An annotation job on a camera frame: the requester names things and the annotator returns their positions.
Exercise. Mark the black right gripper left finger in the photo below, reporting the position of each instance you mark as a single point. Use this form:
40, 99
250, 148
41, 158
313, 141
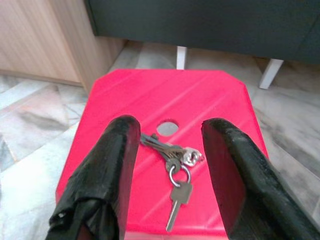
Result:
105, 175

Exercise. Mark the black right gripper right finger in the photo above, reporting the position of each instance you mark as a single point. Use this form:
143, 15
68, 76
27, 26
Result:
252, 180

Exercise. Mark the red plastic stool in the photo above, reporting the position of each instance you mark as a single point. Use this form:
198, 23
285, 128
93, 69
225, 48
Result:
170, 110

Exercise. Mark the white sofa leg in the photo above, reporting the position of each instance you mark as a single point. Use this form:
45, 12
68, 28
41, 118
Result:
181, 58
270, 73

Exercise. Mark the light wooden cabinet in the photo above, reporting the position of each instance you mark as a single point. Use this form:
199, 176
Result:
50, 40

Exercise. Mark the dark grey sofa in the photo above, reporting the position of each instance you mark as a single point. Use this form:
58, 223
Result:
212, 22

